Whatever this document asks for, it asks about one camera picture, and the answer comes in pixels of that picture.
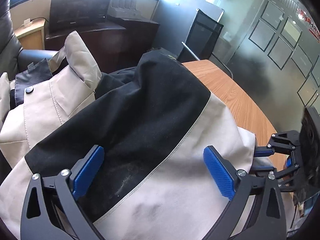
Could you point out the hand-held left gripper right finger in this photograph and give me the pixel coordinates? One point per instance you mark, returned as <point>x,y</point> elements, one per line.
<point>220,172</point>

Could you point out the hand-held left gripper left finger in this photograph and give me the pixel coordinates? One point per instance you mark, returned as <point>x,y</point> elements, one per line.
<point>90,170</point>

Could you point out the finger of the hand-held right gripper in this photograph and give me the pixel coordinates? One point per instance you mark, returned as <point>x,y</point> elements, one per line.
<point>263,153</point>
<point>287,177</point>

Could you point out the beige and black jacket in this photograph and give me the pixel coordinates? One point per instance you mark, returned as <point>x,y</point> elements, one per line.
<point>150,110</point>

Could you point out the row of framed certificates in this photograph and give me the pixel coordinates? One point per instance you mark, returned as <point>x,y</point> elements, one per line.
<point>282,50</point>

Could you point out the red window decal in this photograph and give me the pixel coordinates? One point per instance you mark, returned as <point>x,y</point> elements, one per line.
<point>311,27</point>

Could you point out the dark wooden cabinet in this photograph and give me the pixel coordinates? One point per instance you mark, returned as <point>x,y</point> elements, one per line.
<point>142,35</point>
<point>100,42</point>

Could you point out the black mesh chair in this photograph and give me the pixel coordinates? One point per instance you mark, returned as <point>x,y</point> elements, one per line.
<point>205,32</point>

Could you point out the light wooden cabinet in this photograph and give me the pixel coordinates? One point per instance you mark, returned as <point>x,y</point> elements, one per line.
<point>30,38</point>

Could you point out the black leather armchair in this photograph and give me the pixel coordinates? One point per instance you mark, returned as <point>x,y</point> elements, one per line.
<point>7,47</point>

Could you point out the flat cardboard box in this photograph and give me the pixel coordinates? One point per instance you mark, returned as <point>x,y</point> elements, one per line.
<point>122,16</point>

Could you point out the grey partition panel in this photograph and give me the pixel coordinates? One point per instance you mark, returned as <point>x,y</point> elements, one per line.
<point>172,22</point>

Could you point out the white charger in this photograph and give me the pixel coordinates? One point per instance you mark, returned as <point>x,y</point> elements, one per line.
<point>27,23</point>

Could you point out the black microwave oven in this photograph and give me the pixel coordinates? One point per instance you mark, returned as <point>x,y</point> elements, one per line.
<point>77,10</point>

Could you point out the grey radiator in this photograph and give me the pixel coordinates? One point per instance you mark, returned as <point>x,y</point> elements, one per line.
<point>123,2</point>

